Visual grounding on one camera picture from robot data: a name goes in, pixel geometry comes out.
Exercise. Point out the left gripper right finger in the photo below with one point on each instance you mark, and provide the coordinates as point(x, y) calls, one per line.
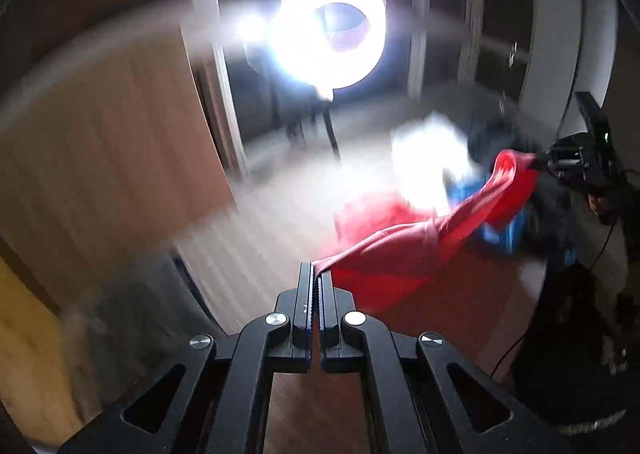
point(337, 356)

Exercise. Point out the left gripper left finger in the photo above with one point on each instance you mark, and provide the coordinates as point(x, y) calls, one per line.
point(294, 354)

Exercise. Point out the pink shirt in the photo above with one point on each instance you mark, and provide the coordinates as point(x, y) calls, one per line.
point(394, 262)

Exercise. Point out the person right hand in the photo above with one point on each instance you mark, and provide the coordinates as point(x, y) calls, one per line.
point(605, 208)

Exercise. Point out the black garment pile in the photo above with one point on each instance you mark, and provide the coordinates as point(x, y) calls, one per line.
point(519, 183)

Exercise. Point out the plaid woven mat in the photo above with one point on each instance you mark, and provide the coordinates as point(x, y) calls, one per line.
point(244, 256)

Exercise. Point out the white garment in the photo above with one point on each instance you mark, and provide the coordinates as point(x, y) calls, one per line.
point(428, 156)

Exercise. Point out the dark grey folded garment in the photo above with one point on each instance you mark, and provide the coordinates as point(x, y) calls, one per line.
point(117, 333)

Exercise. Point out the black tripod stand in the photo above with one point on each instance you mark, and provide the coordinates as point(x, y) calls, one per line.
point(305, 110)

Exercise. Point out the large plywood board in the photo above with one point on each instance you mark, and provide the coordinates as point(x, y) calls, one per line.
point(108, 164)

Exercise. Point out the pine plank panel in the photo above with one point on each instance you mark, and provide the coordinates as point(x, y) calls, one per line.
point(34, 384)

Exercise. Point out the ring light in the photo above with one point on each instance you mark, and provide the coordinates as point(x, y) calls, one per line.
point(329, 44)

